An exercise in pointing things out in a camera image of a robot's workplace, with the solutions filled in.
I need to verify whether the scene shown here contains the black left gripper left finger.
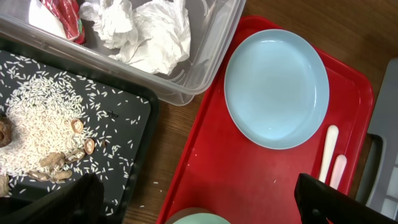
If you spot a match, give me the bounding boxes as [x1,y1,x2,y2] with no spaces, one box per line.
[1,174,104,224]

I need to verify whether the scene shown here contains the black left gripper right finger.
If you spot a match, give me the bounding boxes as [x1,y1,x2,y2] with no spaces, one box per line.
[294,173,397,224]

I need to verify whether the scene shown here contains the rice and nutshell scraps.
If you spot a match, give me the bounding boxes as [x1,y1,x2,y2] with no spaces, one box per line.
[1,51,151,216]

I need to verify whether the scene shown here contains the mint green bowl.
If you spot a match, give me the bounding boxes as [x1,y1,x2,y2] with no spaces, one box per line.
[165,207,230,224]

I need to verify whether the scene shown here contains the large white napkin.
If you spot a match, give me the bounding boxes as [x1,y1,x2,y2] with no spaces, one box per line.
[113,0,191,75]

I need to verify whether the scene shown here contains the red snack wrapper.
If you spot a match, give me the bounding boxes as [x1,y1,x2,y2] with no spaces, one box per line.
[40,0,86,45]

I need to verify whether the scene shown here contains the small white napkin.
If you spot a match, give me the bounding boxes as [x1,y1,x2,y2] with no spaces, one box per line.
[79,0,139,49]

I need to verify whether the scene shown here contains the grey dishwasher rack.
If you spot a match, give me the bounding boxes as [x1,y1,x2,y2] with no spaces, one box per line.
[356,58,397,221]

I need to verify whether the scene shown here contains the black food waste tray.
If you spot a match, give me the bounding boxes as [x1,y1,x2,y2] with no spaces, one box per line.
[1,39,159,223]

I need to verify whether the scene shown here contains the clear plastic waste bin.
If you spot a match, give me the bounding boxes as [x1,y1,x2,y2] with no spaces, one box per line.
[1,1,245,106]

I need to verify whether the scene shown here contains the white plastic fork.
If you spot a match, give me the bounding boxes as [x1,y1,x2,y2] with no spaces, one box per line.
[330,154,347,190]

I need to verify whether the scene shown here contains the white plastic spoon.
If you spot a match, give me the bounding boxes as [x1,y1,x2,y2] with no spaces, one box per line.
[318,125,339,183]

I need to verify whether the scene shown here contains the red serving tray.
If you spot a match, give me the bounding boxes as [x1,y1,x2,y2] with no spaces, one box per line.
[158,16,374,223]

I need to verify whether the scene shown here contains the light blue plate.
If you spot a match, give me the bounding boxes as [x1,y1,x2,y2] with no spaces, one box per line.
[224,29,330,150]

